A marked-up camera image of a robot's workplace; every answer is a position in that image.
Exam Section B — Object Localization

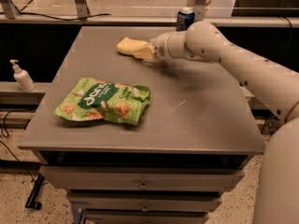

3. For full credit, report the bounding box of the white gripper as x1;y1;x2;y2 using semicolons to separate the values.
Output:
133;32;191;60

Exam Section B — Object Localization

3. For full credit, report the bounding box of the yellow sponge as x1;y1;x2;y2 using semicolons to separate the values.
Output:
117;37;148;56

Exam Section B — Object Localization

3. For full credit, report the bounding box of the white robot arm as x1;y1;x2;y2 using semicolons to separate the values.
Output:
133;21;299;224

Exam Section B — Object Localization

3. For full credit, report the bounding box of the blue soda can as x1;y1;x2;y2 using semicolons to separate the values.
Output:
176;7;195;31

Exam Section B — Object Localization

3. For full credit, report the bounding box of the green snack bag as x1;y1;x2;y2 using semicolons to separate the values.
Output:
54;77;150;126

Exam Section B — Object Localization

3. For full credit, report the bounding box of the grey drawer cabinet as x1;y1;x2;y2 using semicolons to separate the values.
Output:
20;26;264;224

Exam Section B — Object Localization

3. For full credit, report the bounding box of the white pump bottle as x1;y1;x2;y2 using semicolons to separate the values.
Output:
9;60;36;91

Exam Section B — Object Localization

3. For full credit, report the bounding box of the black metal floor stand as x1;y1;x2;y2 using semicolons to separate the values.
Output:
25;175;45;210

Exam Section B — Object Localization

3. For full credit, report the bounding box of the black cable on ledge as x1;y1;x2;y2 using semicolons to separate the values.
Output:
0;11;112;22

